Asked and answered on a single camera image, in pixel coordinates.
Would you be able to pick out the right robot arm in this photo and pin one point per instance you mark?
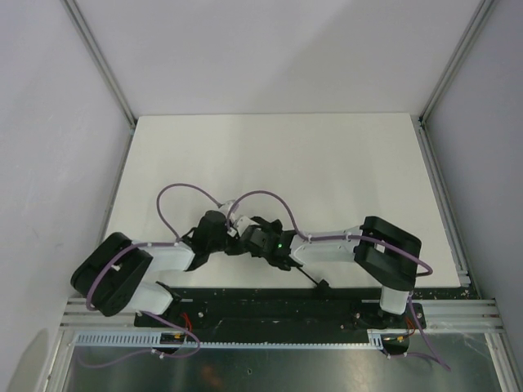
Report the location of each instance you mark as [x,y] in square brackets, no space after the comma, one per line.
[387,253]

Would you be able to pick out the left aluminium frame post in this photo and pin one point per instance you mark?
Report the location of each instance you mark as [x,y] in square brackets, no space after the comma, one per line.
[93,48]

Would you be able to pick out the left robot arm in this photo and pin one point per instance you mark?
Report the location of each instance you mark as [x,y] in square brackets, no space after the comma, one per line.
[112,278]

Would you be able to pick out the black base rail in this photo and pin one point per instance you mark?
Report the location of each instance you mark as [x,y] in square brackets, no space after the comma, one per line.
[284,316]

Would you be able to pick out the aluminium frame post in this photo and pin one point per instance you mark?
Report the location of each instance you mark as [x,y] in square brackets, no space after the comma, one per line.
[93,48]
[465,44]

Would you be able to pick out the right aluminium frame post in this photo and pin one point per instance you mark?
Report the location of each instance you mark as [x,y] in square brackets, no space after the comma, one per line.
[465,44]

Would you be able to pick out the black folding umbrella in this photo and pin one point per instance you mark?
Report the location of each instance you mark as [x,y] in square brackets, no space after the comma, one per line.
[318,283]

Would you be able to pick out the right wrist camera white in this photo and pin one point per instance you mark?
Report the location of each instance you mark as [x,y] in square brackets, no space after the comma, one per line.
[239,224]

